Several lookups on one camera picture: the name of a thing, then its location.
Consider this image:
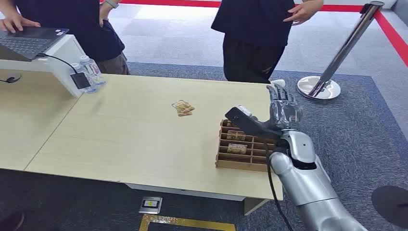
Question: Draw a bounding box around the dark grey laptop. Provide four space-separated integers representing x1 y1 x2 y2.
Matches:
0 26 70 62

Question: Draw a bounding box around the black round disc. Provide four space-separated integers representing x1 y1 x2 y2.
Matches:
371 185 408 230

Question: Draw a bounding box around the white table frame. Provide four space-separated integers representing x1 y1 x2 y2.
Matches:
125 183 270 216

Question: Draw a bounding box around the wooden slotted card organizer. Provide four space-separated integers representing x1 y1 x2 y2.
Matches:
215 119 279 173

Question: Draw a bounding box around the patterned card on desk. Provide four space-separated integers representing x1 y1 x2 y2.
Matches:
171 100 192 111
175 104 196 117

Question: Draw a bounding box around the chrome stanchion post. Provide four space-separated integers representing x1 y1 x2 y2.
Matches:
296 0 386 102

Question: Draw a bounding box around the black power adapter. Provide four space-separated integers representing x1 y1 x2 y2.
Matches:
70 72 92 90

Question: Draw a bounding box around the target person's left hand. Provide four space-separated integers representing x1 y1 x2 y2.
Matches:
283 0 324 26

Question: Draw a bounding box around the silver floor socket box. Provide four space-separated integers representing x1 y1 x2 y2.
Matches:
138 196 163 215

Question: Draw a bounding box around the person at laptop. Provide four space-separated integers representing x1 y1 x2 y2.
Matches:
0 0 131 76

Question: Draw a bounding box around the black laptop power cable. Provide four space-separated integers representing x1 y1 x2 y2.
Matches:
36 52 79 75

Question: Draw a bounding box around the white desk riser shelf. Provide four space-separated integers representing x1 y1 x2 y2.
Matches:
0 34 87 98

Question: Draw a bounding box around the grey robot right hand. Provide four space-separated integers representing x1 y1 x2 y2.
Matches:
266 83 304 132

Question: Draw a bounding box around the black shoe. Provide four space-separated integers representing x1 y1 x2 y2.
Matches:
0 211 26 231

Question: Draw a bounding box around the red barrier belt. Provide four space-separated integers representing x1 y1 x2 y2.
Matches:
373 10 408 68
100 0 365 13

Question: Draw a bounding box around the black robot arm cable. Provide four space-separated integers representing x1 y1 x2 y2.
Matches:
264 141 294 231

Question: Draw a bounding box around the laptop person's right hand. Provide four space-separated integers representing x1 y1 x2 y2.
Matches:
0 14 41 34

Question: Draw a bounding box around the black mouse with cable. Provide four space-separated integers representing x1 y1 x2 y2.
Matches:
0 73 23 85

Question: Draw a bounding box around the target person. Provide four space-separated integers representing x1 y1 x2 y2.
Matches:
210 0 324 85

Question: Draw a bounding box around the clear plastic water bottle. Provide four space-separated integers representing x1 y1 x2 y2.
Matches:
79 55 106 87
70 63 98 94

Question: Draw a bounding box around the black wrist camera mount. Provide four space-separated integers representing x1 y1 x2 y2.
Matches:
224 105 283 138

